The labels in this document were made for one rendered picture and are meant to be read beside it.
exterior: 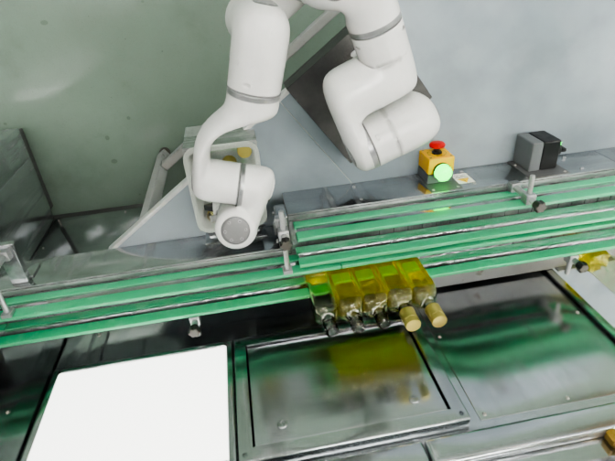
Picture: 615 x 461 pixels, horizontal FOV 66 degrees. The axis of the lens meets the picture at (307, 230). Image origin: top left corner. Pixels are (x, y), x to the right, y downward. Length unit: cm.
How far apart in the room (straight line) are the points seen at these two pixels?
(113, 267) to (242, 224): 52
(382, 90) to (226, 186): 30
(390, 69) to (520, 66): 62
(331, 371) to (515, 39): 91
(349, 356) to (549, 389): 44
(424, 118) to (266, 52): 30
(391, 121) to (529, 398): 68
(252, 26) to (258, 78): 7
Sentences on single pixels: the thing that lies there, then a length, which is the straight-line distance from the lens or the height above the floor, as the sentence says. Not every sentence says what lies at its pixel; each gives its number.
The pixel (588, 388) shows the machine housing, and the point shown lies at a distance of 125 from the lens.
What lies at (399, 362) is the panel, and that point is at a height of 114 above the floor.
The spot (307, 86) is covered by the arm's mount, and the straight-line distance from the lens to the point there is 112.
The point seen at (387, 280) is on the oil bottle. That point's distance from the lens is 113.
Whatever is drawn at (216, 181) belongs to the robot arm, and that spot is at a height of 114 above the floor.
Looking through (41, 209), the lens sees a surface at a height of 17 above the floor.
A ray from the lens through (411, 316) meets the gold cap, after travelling 105.
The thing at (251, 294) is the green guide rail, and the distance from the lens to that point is 122.
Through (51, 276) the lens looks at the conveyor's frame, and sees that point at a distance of 132.
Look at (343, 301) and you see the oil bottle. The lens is 107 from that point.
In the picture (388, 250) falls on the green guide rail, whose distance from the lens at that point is 117.
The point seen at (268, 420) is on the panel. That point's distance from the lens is 106.
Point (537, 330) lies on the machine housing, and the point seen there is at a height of 109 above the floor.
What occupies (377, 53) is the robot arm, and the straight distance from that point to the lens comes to 79.
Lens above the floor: 188
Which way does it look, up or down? 58 degrees down
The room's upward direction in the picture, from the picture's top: 162 degrees clockwise
